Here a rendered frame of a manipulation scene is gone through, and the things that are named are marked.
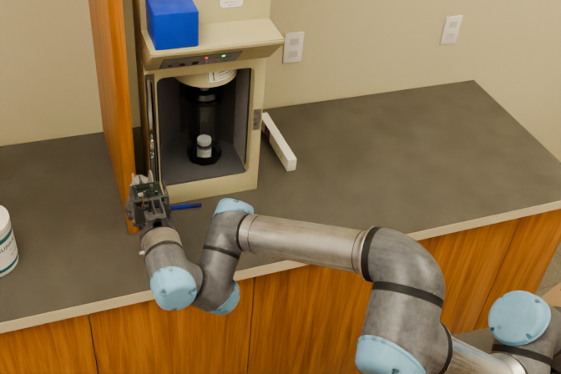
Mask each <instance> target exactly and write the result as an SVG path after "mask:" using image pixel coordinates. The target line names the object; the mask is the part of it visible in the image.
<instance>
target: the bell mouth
mask: <svg viewBox="0 0 561 374"><path fill-rule="evenodd" d="M236 73H237V70H236V69H232V70H225V71H218V72H211V73H197V74H191V75H183V76H176V77H175V78H176V79H177V80H179V81H180V82H181V83H184V84H187V85H189V86H193V87H198V88H213V87H217V86H220V85H223V84H226V83H228V82H229V81H231V80H232V79H233V78H234V77H235V75H236Z"/></svg>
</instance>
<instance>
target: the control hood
mask: <svg viewBox="0 0 561 374"><path fill-rule="evenodd" d="M141 34H142V48H143V62H144V69H145V70H146V71H153V70H159V68H160V66H161V64H162V62H163V61H164V60H165V59H172V58H187V57H194V56H203V55H211V54H218V53H233V52H240V51H243V52H242V53H241V55H240V56H239V57H238V58H237V59H236V60H235V61H240V60H247V59H255V58H268V57H270V56H271V55H272V54H273V53H274V52H275V51H276V50H277V49H278V48H279V47H280V46H281V45H282V44H283V43H284V42H285V39H284V38H283V37H282V36H281V34H280V32H279V31H278V30H277V28H276V27H275V25H274V24H273V22H272V21H271V20H270V19H269V18H261V19H251V20H242V21H234V22H224V23H207V24H199V46H197V47H188V48H173V49H165V50H155V49H154V45H153V43H152V41H151V39H150V36H149V33H148V31H147V29H145V30H143V31H141Z"/></svg>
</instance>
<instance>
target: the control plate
mask: <svg viewBox="0 0 561 374"><path fill-rule="evenodd" d="M242 52H243V51H240V52H233V53H218V54H211V55H203V56H194V57H187V58H172V59H165V60H164V61H163V62H162V64H161V66H160V68H159V69H165V68H178V67H186V66H194V65H191V64H192V63H193V62H199V63H198V64H195V65H201V64H208V63H215V60H218V61H217V63H223V62H229V61H235V60H236V59H237V58H238V57H239V56H240V55H241V53H242ZM222 55H225V56H224V57H221V56H222ZM205 57H208V58H205ZM226 58H227V61H225V60H224V59H226ZM205 61H209V62H208V63H205ZM182 63H185V66H180V64H182ZM169 65H172V66H171V67H168V66H169Z"/></svg>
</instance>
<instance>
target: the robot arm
mask: <svg viewBox="0 0 561 374"><path fill-rule="evenodd" d="M162 186H163V191H164V195H163V192H162V189H161V187H160V184H159V181H155V182H154V179H153V174H152V172H151V171H149V176H148V178H147V177H145V176H143V175H141V174H139V175H136V176H135V177H134V173H132V183H131V185H129V197H128V199H127V200H126V202H125V211H126V214H127V216H128V219H129V220H133V227H136V228H138V230H142V231H141V232H140V235H139V240H140V246H141V249H142V251H140V252H139V255H140V256H143V257H144V262H145V265H146V269H147V272H148V275H149V281H150V288H151V290H152V293H153V294H154V298H155V300H156V302H157V304H158V305H159V306H160V307H161V308H162V309H164V310H167V311H172V310H176V311H178V310H181V309H184V308H185V307H187V306H194V307H196V308H199V309H201V310H202V311H205V312H210V313H213V314H216V315H218V316H223V315H226V314H229V313H230V312H232V311H233V310H234V309H235V307H236V306H237V304H238V302H239V299H240V287H239V285H238V283H237V282H236V281H234V279H233V277H234V274H235V270H236V267H237V265H238V261H239V258H240V254H241V251H244V252H248V253H252V254H257V255H265V256H269V257H275V258H279V259H283V260H292V261H296V262H300V263H305V264H309V265H318V266H322V267H326V268H332V269H336V270H343V271H349V272H353V273H357V274H361V276H362V278H363V279H364V280H365V281H369V282H373V286H372V289H371V294H370V298H369V301H368V305H367V309H366V314H365V318H364V321H363V325H362V329H361V334H360V337H359V338H358V340H357V344H356V345H357V350H356V358H355V363H356V366H357V368H358V369H359V370H360V371H361V372H362V373H363V374H561V307H560V306H551V305H549V304H548V303H547V302H546V301H545V300H544V299H542V298H541V297H539V296H536V295H534V294H532V293H529V292H526V291H510V292H508V293H506V294H504V295H503V296H501V297H499V298H498V299H497V300H496V301H495V302H494V303H493V305H492V307H491V309H490V311H489V313H488V326H489V329H490V331H491V332H492V334H493V336H494V339H493V347H492V352H491V354H490V355H489V354H487V353H486V352H484V351H480V350H478V349H477V348H475V347H473V346H470V345H468V344H467V343H465V342H463V341H460V340H458V339H457V338H455V337H452V336H451V333H450V332H449V330H448V329H447V327H446V326H445V325H444V324H443V323H442V322H441V321H440V316H441V313H442V305H443V302H444V298H445V291H446V290H445V280H444V278H443V274H442V271H441V269H440V267H439V265H438V263H437V262H436V261H435V259H434V258H433V256H432V255H431V254H430V253H429V251H428V250H427V249H426V248H425V247H424V246H422V245H421V244H420V243H419V242H417V241H416V240H414V239H413V238H412V237H410V236H408V235H405V234H403V233H402V232H399V231H397V230H393V229H389V228H384V227H378V226H372V227H371V228H370V229H369V230H368V231H366V230H356V229H350V228H344V227H339V226H333V225H323V224H317V223H311V222H305V221H299V220H289V219H283V218H277V217H272V216H266V215H256V214H254V209H253V207H252V206H250V205H248V204H246V203H245V202H243V201H240V200H235V199H230V198H225V199H222V200H220V202H219V204H218V205H217V208H216V210H215V213H214V214H213V216H212V221H211V224H210V228H209V231H208V234H207V236H206V239H205V243H204V246H203V249H202V251H201V254H200V258H199V261H198V264H194V263H191V262H189V261H187V259H186V256H185V253H184V249H183V246H182V244H181V241H180V238H179V234H178V232H177V231H176V230H175V227H174V226H173V225H172V224H171V223H169V222H168V221H170V215H169V213H171V208H170V207H169V193H168V190H167V189H166V186H165V183H164V180H163V179H162Z"/></svg>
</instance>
